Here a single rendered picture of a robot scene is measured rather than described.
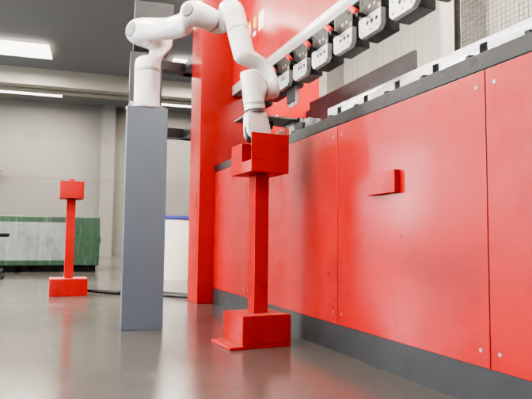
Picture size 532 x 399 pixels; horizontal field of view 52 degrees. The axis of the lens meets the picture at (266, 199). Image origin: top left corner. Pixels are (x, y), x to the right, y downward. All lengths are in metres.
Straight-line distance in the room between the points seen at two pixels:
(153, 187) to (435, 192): 1.37
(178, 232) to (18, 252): 2.20
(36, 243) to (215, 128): 3.77
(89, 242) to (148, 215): 4.36
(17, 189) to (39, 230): 6.36
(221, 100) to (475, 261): 2.45
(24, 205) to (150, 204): 10.69
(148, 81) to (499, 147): 1.69
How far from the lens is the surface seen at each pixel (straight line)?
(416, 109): 1.67
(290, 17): 2.88
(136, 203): 2.49
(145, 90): 2.61
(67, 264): 4.09
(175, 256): 5.40
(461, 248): 1.49
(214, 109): 3.56
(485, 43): 1.70
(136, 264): 2.49
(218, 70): 3.64
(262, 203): 2.13
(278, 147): 2.11
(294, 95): 2.77
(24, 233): 6.86
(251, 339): 2.06
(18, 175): 13.19
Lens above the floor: 0.40
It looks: 4 degrees up
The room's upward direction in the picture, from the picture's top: 1 degrees clockwise
